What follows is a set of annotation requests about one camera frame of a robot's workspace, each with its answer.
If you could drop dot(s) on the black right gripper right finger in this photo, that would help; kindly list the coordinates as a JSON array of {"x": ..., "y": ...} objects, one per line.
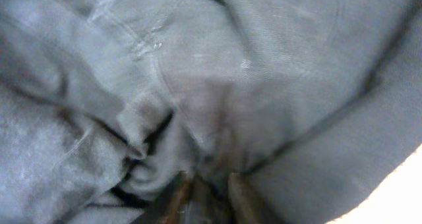
[{"x": 248, "y": 207}]

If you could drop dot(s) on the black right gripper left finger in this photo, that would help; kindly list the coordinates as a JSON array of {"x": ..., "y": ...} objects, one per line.
[{"x": 165, "y": 208}]

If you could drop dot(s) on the black t-shirt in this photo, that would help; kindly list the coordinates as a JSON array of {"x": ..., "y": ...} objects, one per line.
[{"x": 103, "y": 102}]

